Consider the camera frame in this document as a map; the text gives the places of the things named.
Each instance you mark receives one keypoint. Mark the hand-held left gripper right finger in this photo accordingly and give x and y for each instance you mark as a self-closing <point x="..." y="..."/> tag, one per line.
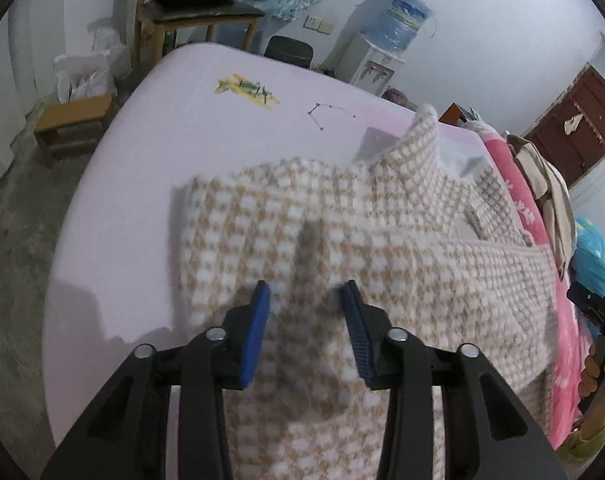
<point x="356" y="332"/>

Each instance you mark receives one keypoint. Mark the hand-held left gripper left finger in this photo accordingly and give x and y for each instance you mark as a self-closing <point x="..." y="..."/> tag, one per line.
<point x="256" y="332"/>

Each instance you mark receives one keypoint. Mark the tan white checked knit sweater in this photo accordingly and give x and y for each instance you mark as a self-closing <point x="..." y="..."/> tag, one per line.
<point x="362" y="240"/>

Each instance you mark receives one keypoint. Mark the person's right forearm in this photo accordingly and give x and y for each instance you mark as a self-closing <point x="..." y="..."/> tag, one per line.
<point x="585" y="437"/>

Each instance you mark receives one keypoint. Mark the beige clothes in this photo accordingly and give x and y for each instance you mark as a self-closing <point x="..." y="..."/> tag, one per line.
<point x="552" y="195"/>

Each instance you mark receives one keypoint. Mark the person's right hand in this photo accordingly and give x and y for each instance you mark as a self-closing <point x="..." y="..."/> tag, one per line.
<point x="590" y="367"/>

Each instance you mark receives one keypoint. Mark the blue printed pillow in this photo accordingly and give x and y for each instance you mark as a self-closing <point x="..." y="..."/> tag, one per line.
<point x="595" y="255"/>

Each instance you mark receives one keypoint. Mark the pink floral blanket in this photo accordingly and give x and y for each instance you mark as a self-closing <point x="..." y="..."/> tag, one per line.
<point x="520" y="195"/>

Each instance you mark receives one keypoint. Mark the brown wooden door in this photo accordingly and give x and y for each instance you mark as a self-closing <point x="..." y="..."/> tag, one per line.
<point x="577" y="125"/>

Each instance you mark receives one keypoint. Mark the white cloth on door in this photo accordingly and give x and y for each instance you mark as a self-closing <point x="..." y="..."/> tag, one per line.
<point x="573" y="122"/>

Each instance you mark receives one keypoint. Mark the bed with pink sheet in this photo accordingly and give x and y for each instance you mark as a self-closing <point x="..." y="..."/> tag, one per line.
<point x="182" y="125"/>

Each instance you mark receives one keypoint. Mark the white water dispenser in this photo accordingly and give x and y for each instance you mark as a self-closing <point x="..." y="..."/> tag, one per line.
<point x="362" y="62"/>

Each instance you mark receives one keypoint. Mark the low wooden stool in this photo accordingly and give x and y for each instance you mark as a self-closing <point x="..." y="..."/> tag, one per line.
<point x="75" y="110"/>

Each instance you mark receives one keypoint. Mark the white plastic bag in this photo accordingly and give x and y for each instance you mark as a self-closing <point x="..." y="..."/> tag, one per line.
<point x="85" y="72"/>

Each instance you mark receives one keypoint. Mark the wooden chair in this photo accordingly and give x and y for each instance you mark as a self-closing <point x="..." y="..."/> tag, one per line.
<point x="202" y="12"/>

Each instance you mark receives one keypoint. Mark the white wall socket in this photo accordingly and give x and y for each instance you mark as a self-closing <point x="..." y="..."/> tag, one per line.
<point x="318" y="25"/>

